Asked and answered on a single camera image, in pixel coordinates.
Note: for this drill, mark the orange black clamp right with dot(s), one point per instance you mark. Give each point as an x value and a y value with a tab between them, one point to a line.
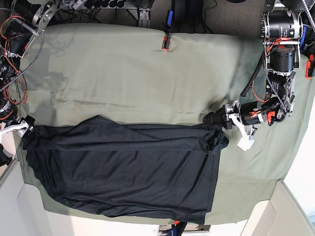
310	67

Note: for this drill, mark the orange black clamp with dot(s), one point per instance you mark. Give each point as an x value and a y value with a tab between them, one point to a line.
310	67
166	42
177	228

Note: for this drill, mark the metal table bracket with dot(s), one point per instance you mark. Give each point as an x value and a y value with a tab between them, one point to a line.
144	18

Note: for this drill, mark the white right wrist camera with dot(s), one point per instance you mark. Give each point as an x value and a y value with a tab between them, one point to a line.
11	128

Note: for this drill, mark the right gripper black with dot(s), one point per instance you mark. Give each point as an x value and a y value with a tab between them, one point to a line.
26	126

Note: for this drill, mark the orange black clamp bottom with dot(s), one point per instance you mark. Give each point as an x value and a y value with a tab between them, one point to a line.
177	228

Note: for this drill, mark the orange black clamp centre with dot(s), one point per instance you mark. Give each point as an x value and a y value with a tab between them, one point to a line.
166	42

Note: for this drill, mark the beige plastic bin right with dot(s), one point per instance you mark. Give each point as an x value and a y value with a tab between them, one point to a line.
281	215

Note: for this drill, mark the dark long-sleeve T-shirt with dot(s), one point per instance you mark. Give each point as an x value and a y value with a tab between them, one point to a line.
145	170

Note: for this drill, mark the beige plastic bin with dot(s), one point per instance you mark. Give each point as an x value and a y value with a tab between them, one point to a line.
21	208
281	215

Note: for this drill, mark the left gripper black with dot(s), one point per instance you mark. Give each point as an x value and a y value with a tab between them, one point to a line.
230	117

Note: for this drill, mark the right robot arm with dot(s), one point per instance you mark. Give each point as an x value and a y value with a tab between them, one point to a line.
26	22

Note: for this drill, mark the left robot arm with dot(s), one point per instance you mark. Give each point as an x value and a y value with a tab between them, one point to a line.
282	32

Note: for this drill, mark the green table cloth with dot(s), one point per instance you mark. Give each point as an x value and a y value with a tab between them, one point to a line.
121	72

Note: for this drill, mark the beige plastic bin left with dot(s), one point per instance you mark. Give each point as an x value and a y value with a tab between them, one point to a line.
21	208

